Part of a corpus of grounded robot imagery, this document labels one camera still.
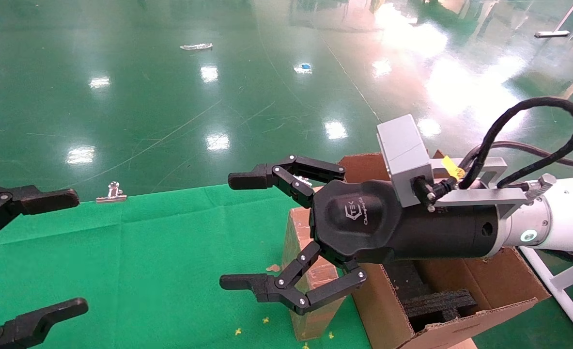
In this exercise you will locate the white stand foot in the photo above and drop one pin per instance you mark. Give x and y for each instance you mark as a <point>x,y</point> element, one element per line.
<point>551,34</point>

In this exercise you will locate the green table cloth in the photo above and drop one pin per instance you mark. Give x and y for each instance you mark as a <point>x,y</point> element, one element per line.
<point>146,252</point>

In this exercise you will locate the silver binder clip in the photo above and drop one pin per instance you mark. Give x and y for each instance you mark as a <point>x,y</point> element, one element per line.
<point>112,194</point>

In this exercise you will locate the silver camera mount bracket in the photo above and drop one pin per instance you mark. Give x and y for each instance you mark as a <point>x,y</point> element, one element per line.
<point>480,196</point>

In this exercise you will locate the white tube frame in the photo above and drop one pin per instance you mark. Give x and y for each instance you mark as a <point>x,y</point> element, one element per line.
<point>565,295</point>

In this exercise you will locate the long black foam block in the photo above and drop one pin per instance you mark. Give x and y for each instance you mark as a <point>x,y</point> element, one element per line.
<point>441,305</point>

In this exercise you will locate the large open cardboard carton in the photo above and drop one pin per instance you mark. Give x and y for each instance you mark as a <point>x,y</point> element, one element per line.
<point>489,286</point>

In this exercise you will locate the white plastic wrapper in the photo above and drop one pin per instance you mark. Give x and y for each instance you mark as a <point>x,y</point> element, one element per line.
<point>196,46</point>

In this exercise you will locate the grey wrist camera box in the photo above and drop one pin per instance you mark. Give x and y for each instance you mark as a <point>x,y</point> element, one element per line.
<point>402,150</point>

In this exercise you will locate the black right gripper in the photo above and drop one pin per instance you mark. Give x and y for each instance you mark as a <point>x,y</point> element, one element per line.
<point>363,228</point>

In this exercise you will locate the small brown cardboard box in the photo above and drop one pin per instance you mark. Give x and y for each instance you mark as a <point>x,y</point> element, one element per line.
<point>310,320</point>

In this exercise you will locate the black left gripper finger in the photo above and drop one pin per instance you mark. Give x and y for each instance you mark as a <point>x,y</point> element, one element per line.
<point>49,198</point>
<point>34,322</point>

